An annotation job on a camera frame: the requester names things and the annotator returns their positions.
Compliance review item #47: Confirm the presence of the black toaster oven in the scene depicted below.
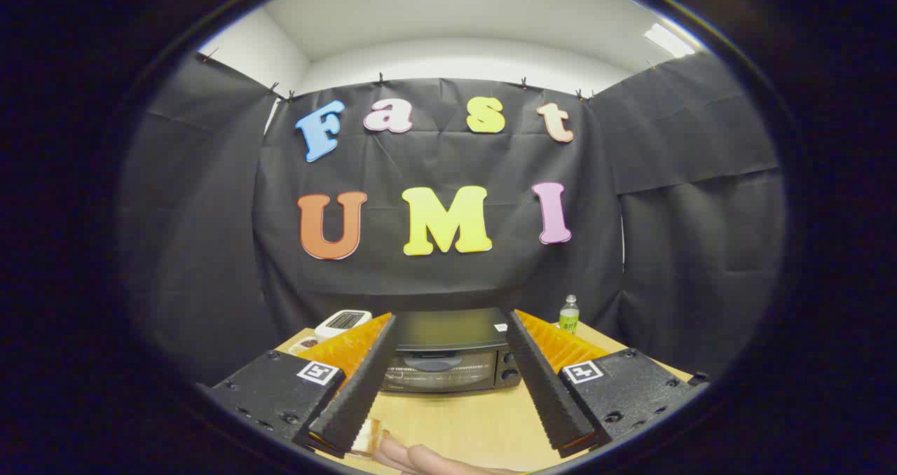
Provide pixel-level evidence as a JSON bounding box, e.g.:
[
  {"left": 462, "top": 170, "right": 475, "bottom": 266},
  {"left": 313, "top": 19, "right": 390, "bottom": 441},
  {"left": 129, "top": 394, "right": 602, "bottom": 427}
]
[{"left": 381, "top": 308, "right": 525, "bottom": 395}]

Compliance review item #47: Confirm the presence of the white bread toaster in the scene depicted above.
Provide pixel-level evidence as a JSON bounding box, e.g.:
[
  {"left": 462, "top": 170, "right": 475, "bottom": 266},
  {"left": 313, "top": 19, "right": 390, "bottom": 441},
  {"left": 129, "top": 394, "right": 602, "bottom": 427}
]
[{"left": 314, "top": 310, "right": 372, "bottom": 340}]

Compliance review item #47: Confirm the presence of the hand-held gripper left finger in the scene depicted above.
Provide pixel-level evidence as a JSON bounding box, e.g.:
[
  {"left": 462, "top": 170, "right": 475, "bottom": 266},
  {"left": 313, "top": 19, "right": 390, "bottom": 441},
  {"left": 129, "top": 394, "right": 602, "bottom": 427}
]
[{"left": 210, "top": 312, "right": 399, "bottom": 460}]

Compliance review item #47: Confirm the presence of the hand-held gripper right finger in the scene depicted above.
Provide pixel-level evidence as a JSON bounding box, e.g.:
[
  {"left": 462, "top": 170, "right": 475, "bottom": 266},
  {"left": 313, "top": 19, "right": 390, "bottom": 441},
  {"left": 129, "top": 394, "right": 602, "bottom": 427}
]
[{"left": 505, "top": 310, "right": 710, "bottom": 459}]

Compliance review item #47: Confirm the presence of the green label plastic bottle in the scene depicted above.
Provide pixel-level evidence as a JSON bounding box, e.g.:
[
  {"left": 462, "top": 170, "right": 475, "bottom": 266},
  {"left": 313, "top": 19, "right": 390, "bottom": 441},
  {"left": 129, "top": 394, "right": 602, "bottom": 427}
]
[{"left": 559, "top": 294, "right": 580, "bottom": 336}]

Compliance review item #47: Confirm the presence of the small ceiling light panel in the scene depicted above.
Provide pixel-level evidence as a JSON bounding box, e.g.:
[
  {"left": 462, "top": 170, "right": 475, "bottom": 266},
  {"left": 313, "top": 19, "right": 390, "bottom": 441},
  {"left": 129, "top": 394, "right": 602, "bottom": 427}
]
[{"left": 643, "top": 23, "right": 696, "bottom": 59}]

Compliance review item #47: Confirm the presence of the sandwich with lettuce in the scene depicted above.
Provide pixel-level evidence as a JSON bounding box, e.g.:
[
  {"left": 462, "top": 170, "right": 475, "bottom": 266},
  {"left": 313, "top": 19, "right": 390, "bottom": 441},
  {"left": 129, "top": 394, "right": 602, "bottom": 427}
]
[{"left": 350, "top": 419, "right": 386, "bottom": 456}]

